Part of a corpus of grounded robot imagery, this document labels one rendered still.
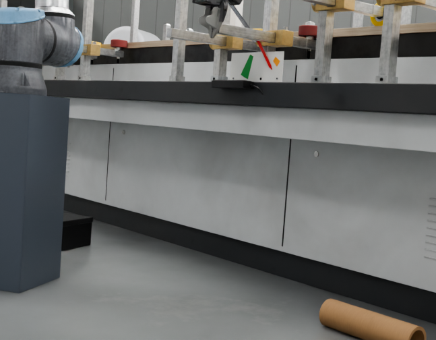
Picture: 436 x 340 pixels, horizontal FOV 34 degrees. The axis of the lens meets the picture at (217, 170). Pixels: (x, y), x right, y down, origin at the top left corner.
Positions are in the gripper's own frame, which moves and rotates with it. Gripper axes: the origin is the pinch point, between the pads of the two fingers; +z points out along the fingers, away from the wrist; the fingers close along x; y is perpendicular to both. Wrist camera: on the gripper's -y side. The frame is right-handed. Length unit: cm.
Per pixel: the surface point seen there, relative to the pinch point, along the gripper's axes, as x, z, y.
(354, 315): 52, 76, -16
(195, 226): -63, 70, -48
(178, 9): -55, -16, -24
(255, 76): -6.7, 10.0, -24.4
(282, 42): 4.8, -0.9, -24.3
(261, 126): -4.5, 26.5, -27.3
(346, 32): 12.3, -7.2, -45.7
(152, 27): -460, -71, -278
